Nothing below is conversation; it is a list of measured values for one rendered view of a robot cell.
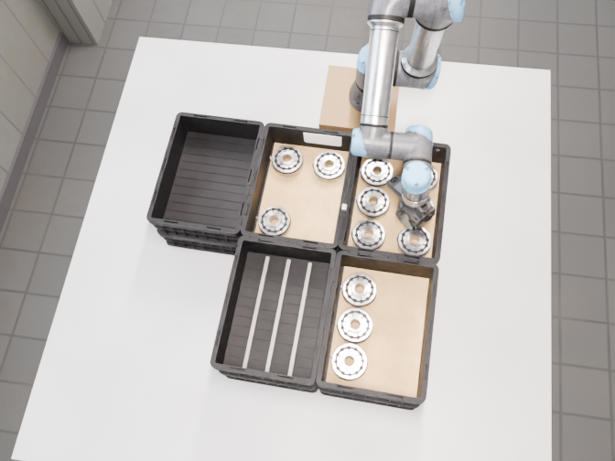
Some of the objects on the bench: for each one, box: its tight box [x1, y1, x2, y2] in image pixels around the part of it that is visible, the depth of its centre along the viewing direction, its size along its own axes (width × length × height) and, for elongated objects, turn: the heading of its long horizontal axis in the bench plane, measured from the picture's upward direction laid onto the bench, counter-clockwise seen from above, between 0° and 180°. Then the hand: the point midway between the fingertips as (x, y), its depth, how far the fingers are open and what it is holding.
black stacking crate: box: [156, 231, 237, 255], centre depth 204 cm, size 40×30×12 cm
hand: (409, 213), depth 187 cm, fingers open, 5 cm apart
